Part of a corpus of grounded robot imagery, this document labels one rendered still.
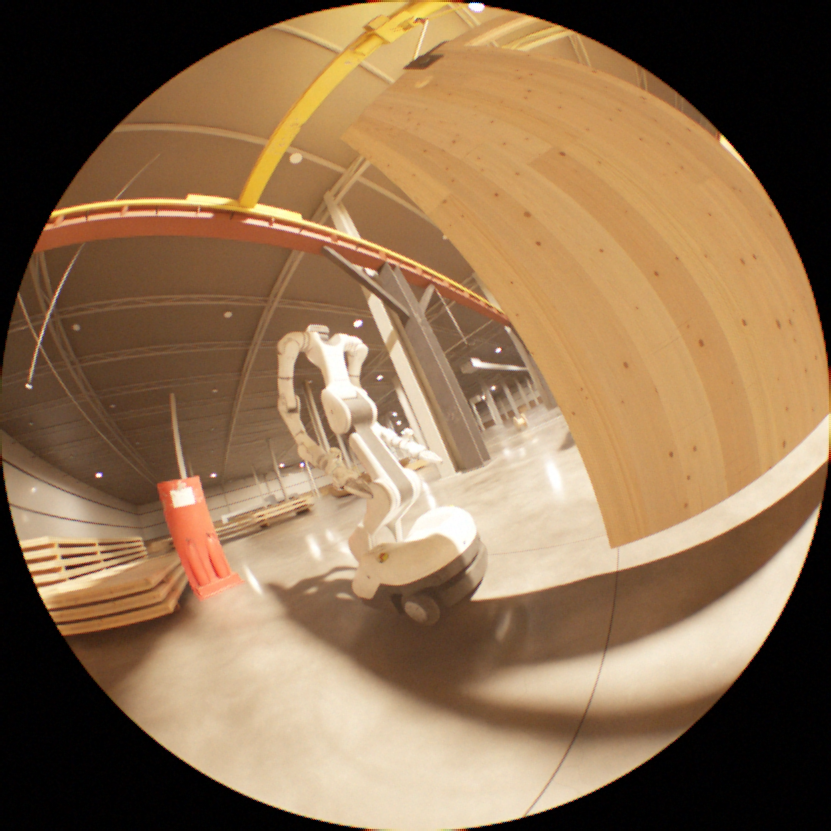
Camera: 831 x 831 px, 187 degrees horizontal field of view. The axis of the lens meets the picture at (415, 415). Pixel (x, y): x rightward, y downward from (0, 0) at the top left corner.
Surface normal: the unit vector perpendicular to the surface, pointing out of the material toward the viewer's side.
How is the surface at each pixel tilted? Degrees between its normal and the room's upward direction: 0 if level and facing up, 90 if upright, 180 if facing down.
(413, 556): 53
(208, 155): 180
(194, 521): 90
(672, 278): 90
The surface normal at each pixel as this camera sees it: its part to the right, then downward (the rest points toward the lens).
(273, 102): 0.39, 0.91
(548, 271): -0.64, 0.14
